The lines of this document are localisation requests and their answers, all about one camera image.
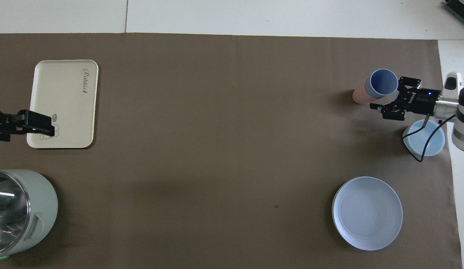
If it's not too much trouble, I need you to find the pink cup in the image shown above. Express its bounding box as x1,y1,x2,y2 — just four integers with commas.
353,80,375,105

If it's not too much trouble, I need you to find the light blue bowl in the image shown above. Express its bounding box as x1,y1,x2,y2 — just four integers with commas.
402,120,445,157

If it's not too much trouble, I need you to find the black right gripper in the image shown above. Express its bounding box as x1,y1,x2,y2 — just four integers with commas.
370,76,442,121

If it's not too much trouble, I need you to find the pale blue plate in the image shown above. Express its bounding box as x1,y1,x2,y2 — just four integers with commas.
332,176,403,251

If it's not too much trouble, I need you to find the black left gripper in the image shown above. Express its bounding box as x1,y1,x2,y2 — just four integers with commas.
0,103,55,142

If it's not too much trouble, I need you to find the brown table mat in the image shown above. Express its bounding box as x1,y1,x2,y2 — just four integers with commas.
0,33,463,269

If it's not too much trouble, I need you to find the mint green cooking pot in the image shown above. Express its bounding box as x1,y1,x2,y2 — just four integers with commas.
0,169,59,261

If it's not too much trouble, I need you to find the glass pot lid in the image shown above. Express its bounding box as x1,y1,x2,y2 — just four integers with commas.
0,172,31,254

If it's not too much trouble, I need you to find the grey ribbed device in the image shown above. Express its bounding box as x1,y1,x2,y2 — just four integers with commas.
444,0,464,20

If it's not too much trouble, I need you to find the blue ribbed cup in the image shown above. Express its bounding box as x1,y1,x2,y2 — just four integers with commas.
369,69,399,99

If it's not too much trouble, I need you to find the cream rabbit print tray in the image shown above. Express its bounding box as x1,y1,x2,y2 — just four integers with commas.
27,60,99,149

